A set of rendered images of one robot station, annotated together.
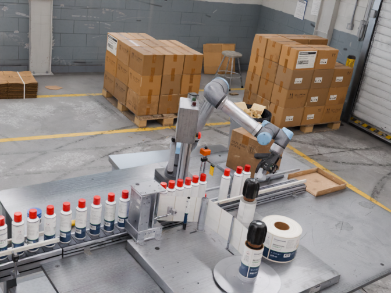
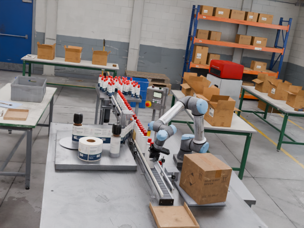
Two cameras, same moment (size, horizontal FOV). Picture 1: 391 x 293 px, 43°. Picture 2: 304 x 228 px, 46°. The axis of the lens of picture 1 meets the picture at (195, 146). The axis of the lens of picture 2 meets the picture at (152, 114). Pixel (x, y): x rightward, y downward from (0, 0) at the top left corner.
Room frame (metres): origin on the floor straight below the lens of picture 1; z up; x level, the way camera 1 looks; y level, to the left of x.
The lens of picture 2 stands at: (3.71, -2.88, 2.13)
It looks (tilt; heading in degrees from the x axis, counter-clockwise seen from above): 16 degrees down; 114
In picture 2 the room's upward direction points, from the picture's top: 8 degrees clockwise
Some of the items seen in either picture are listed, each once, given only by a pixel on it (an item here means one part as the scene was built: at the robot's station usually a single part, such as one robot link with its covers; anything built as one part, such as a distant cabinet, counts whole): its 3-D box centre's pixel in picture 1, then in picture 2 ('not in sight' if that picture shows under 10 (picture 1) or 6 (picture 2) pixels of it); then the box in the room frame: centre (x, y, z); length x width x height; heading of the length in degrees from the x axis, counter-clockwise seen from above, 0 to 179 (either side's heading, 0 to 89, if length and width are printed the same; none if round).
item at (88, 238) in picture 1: (199, 210); (142, 154); (2.44, -0.08, 0.86); 1.65 x 0.08 x 0.04; 129
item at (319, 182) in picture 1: (316, 181); (173, 216); (3.07, -0.85, 0.85); 0.30 x 0.26 x 0.04; 129
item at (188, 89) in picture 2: not in sight; (194, 89); (1.88, 2.95, 0.97); 0.44 x 0.38 x 0.37; 38
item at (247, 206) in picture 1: (247, 205); (115, 139); (2.27, -0.31, 1.03); 0.09 x 0.09 x 0.30
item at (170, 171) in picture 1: (171, 155); (153, 117); (2.42, 0.12, 1.18); 0.04 x 0.04 x 0.21
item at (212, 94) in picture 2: not in sight; (214, 102); (2.44, 2.25, 0.96); 0.53 x 0.45 x 0.37; 35
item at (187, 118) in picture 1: (187, 120); (155, 98); (2.44, 0.06, 1.38); 0.17 x 0.10 x 0.19; 4
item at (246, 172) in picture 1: (244, 181); (152, 156); (2.64, -0.32, 0.98); 0.05 x 0.05 x 0.20
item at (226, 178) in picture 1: (224, 185); (148, 149); (2.55, -0.20, 0.98); 0.05 x 0.05 x 0.20
